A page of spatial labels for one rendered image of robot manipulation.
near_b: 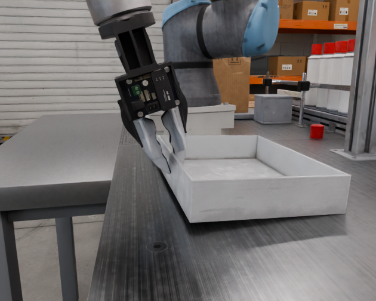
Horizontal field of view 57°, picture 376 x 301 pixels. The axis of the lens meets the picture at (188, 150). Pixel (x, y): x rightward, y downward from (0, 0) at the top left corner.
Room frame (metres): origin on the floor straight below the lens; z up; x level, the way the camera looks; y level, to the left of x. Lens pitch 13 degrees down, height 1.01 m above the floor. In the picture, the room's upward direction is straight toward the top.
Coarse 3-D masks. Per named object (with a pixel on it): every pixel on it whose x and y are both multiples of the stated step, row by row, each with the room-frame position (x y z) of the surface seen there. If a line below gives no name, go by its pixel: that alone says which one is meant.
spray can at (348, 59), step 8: (352, 40) 1.00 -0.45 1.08; (352, 48) 1.00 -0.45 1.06; (344, 56) 1.00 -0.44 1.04; (352, 56) 0.99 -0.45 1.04; (344, 64) 1.00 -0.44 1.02; (352, 64) 0.99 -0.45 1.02; (344, 72) 1.00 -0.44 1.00; (344, 80) 1.00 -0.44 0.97; (344, 96) 0.99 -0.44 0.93; (344, 104) 0.99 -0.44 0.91; (344, 112) 0.99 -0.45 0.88
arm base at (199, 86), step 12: (180, 72) 0.80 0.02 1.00; (192, 72) 0.79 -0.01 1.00; (204, 72) 0.80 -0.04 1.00; (180, 84) 0.79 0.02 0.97; (192, 84) 0.78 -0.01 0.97; (204, 84) 0.79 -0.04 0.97; (216, 84) 0.83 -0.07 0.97; (192, 96) 0.77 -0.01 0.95; (204, 96) 0.78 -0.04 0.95; (216, 96) 0.80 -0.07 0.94
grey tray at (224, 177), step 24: (168, 144) 0.62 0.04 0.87; (192, 144) 0.63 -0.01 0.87; (216, 144) 0.65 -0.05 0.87; (240, 144) 0.66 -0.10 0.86; (264, 144) 0.63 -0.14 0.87; (192, 168) 0.57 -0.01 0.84; (216, 168) 0.58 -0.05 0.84; (240, 168) 0.58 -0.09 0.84; (264, 168) 0.59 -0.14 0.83; (288, 168) 0.54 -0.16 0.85; (312, 168) 0.48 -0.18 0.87; (192, 192) 0.36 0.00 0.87; (216, 192) 0.37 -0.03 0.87; (240, 192) 0.37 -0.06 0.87; (264, 192) 0.38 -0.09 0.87; (288, 192) 0.39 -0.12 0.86; (312, 192) 0.39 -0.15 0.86; (336, 192) 0.40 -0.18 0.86; (192, 216) 0.36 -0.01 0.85; (216, 216) 0.37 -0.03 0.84; (240, 216) 0.37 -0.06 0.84; (264, 216) 0.38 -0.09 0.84; (288, 216) 0.39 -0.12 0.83
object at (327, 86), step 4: (272, 80) 1.47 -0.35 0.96; (276, 80) 1.42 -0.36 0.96; (280, 80) 1.39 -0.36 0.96; (288, 84) 1.31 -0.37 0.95; (292, 84) 1.28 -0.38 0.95; (296, 84) 1.25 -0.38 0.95; (320, 84) 1.08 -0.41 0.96; (324, 84) 1.06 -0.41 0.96; (328, 84) 1.04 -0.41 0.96; (332, 84) 1.02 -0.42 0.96; (336, 84) 1.01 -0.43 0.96; (328, 88) 1.04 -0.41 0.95; (332, 88) 1.02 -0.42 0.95; (336, 88) 1.00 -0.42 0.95; (340, 88) 0.98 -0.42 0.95; (344, 88) 0.96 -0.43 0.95; (348, 88) 0.94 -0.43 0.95
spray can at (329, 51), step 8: (328, 48) 1.13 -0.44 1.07; (328, 56) 1.12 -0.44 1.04; (320, 64) 1.13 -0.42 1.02; (328, 64) 1.12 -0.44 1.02; (320, 72) 1.13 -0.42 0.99; (328, 72) 1.12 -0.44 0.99; (320, 80) 1.13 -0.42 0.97; (328, 80) 1.11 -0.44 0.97; (320, 88) 1.13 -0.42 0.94; (320, 96) 1.12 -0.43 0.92; (320, 104) 1.12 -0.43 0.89
